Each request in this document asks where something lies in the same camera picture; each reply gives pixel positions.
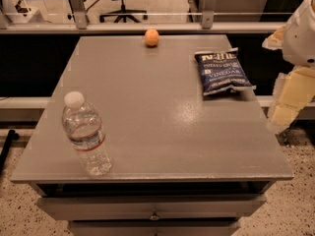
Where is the grey metal railing frame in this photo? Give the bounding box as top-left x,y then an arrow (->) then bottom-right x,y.
1,0 -> 303,34

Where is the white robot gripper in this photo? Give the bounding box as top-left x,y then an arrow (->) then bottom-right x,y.
262,0 -> 315,127

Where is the upper drawer with knob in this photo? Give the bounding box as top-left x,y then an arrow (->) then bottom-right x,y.
36,195 -> 267,221

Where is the blue potato chip bag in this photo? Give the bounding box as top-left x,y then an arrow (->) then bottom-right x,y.
194,48 -> 256,96

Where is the clear plastic water bottle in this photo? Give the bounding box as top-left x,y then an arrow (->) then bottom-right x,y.
62,91 -> 111,177

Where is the grey wooden drawer cabinet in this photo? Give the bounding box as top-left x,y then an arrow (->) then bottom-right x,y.
9,33 -> 295,236

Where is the orange fruit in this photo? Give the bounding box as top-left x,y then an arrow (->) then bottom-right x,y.
145,29 -> 159,47

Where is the black pole on floor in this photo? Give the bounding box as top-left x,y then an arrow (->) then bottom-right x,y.
0,130 -> 20,174

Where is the lower drawer front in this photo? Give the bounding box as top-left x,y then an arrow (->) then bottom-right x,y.
69,220 -> 239,236

